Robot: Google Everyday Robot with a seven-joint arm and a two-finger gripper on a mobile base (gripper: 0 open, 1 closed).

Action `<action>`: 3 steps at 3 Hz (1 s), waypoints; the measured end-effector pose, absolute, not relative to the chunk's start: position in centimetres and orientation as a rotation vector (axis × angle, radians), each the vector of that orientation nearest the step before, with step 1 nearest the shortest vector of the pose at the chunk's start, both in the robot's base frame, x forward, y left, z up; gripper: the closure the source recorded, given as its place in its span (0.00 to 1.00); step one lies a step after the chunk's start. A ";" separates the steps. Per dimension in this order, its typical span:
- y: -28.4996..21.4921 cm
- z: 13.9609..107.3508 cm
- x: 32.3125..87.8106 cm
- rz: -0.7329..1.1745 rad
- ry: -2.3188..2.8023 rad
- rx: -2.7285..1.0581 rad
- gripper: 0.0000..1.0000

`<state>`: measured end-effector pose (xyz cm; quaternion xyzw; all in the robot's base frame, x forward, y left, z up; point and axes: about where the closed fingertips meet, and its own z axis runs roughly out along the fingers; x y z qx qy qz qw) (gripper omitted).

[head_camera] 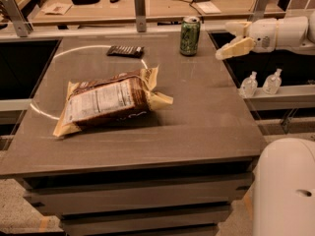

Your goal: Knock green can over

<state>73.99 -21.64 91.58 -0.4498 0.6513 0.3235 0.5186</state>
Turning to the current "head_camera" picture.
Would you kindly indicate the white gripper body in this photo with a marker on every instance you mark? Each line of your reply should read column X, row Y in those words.
column 263, row 35

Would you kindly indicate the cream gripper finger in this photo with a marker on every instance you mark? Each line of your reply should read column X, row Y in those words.
column 238, row 28
column 237, row 47

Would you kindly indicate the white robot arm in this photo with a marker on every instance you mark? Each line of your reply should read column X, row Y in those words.
column 284, row 189

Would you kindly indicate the green soda can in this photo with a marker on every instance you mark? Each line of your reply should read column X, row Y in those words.
column 189, row 36

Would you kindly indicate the white paper sheet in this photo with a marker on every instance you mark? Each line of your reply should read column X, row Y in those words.
column 208, row 8

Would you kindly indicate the clear sanitizer bottle left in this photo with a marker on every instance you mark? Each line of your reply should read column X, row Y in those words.
column 248, row 86

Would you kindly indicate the clear sanitizer bottle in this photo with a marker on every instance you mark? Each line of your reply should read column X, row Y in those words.
column 248, row 86
column 272, row 83

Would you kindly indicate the clear sanitizer bottle right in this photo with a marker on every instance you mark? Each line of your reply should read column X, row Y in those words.
column 272, row 83

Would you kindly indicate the dark chocolate bar wrapper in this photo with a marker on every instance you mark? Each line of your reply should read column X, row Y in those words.
column 126, row 51

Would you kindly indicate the brown chip bag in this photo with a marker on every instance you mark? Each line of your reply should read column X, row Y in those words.
column 124, row 96

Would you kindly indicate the grey drawer cabinet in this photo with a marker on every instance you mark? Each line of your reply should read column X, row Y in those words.
column 172, row 172

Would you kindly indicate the black object on desk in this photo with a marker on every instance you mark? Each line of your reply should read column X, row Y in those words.
column 84, row 2

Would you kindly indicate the small paper packet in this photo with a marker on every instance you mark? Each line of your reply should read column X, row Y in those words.
column 57, row 9

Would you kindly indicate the metal bracket post right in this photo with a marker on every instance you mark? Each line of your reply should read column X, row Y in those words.
column 260, row 2

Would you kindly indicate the metal bracket post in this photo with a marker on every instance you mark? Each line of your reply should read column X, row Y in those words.
column 140, row 14
column 11, row 11
column 260, row 2

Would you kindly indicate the metal bracket post middle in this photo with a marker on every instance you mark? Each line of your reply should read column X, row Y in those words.
column 140, row 14

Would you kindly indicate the metal bracket post left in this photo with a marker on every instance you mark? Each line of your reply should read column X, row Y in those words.
column 11, row 11

